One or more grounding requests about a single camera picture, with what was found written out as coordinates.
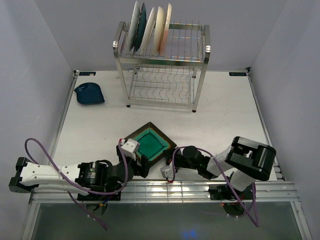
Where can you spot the red and teal plate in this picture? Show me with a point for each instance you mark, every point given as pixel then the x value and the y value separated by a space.
pixel 133 26

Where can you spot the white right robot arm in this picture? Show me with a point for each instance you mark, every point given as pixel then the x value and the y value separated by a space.
pixel 250 159

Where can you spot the stainless steel dish rack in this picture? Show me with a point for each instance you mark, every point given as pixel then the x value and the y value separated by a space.
pixel 174 79

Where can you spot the aluminium front rail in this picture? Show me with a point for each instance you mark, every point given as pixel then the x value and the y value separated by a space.
pixel 151 192

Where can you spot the white green red rimmed plate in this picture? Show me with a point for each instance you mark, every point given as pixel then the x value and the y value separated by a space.
pixel 148 31

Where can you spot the cream bear plate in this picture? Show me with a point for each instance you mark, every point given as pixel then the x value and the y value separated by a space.
pixel 159 23

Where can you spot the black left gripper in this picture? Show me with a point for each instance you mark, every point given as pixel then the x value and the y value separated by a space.
pixel 145 166

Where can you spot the square black teal plate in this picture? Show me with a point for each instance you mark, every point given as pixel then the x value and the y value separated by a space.
pixel 152 143

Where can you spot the left blue table label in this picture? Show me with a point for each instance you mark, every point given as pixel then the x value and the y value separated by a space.
pixel 87 73

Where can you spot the cream and pink branch plate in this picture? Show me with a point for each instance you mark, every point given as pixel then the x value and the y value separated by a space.
pixel 165 30

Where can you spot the dark blue irregular dish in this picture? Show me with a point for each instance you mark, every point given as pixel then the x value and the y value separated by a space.
pixel 89 93

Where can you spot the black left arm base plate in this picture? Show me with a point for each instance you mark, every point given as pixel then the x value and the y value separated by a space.
pixel 100 198

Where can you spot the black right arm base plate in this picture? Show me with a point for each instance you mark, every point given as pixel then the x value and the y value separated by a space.
pixel 223 192

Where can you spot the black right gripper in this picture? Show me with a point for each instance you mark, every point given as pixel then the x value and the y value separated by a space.
pixel 169 153

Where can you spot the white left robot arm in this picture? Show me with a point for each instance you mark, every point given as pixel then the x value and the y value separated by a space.
pixel 99 177

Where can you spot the dark teal blossom plate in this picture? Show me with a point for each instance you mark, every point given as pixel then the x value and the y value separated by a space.
pixel 141 28

